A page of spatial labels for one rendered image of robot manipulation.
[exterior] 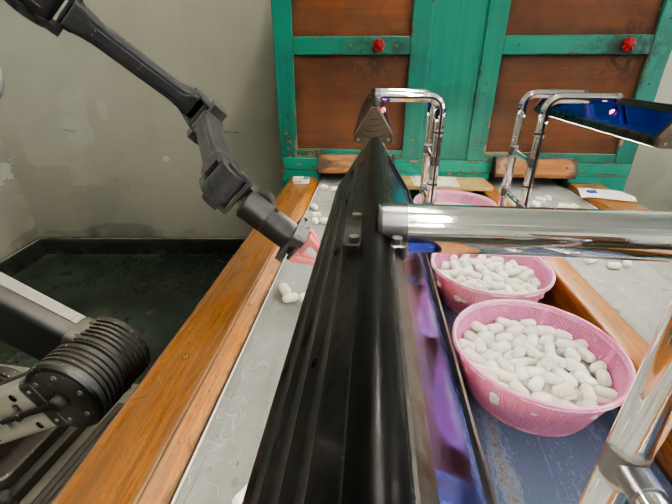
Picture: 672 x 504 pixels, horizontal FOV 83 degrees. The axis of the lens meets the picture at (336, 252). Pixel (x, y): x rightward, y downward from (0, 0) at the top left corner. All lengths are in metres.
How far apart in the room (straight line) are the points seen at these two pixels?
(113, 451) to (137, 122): 2.26
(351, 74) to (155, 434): 1.32
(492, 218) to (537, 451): 0.54
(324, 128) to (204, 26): 1.12
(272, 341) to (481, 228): 0.56
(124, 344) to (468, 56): 1.38
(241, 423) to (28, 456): 0.51
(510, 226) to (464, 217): 0.02
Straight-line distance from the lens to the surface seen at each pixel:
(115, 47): 1.05
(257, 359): 0.67
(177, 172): 2.64
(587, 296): 0.91
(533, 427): 0.69
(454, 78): 1.58
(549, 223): 0.19
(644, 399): 0.28
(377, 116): 0.77
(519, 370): 0.70
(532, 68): 1.65
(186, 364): 0.65
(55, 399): 0.72
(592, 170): 1.80
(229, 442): 0.57
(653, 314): 0.98
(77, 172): 2.95
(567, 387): 0.70
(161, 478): 0.54
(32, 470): 1.00
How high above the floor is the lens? 1.18
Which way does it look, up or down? 26 degrees down
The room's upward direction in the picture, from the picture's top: straight up
